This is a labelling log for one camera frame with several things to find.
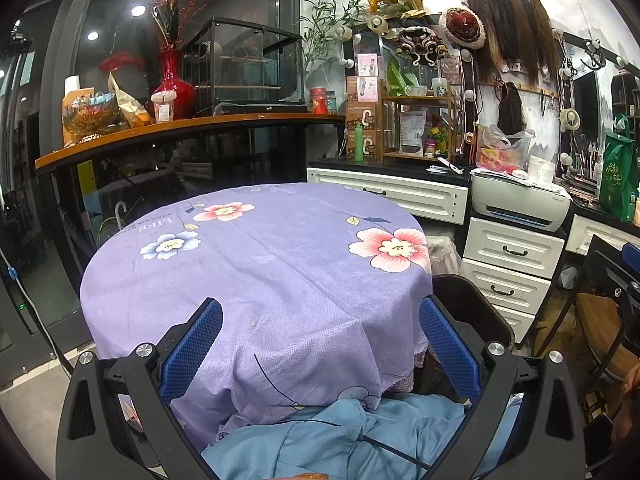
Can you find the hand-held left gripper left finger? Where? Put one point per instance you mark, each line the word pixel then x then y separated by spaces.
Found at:
pixel 192 350

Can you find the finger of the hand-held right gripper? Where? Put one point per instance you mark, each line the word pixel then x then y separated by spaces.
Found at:
pixel 627 280

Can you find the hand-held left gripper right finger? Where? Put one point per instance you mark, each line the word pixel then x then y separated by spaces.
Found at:
pixel 450 350

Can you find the person's right forearm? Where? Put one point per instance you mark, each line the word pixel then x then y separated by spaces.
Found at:
pixel 631 385

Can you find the black framed chair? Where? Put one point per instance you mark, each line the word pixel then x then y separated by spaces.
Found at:
pixel 595 320

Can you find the bin with white liner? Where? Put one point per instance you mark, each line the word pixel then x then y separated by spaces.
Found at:
pixel 445 257

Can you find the white drawer cabinet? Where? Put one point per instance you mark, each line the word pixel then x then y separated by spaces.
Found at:
pixel 510 270

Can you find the purple floral tablecloth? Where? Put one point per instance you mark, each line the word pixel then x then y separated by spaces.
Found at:
pixel 275 285

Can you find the green shopping bag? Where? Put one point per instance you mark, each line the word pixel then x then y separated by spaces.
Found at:
pixel 617 175

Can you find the white printer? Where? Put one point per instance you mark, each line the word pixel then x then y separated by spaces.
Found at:
pixel 520 200

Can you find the blue jacket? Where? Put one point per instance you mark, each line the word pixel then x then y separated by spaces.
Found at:
pixel 310 435

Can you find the clear bag of pink items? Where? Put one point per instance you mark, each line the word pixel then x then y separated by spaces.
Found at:
pixel 500 155

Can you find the yellow box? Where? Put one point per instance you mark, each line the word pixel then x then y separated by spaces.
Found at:
pixel 86 177

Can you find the curved wooden counter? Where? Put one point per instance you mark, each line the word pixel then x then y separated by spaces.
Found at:
pixel 200 127

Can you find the green bottle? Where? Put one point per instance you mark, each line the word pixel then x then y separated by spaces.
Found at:
pixel 358 142

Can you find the stack of brown boxes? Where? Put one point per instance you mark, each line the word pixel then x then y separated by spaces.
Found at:
pixel 370 130

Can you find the small labelled jar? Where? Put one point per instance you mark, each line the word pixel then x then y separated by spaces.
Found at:
pixel 163 110

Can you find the wooden shelf rack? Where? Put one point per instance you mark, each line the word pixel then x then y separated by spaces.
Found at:
pixel 420 101

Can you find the gold snack bag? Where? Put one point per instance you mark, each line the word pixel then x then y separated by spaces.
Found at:
pixel 127 105

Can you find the glass bowl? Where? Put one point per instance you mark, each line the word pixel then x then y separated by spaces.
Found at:
pixel 90 115

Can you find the red vase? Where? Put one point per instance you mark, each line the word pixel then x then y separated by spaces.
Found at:
pixel 172 90

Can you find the hanging hair extensions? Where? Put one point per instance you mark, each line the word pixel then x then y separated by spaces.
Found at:
pixel 520 30

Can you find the teal jar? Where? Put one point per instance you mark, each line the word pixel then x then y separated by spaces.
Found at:
pixel 331 103

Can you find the red tin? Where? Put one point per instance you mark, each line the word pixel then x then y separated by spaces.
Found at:
pixel 318 101

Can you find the glass display case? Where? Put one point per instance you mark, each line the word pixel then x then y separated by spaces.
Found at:
pixel 240 70

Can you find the red round hat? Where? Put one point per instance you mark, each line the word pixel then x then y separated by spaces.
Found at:
pixel 462 27

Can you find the dried red branches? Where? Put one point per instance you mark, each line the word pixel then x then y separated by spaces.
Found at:
pixel 170 20

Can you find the green leafy branches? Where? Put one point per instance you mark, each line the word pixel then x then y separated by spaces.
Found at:
pixel 325 30

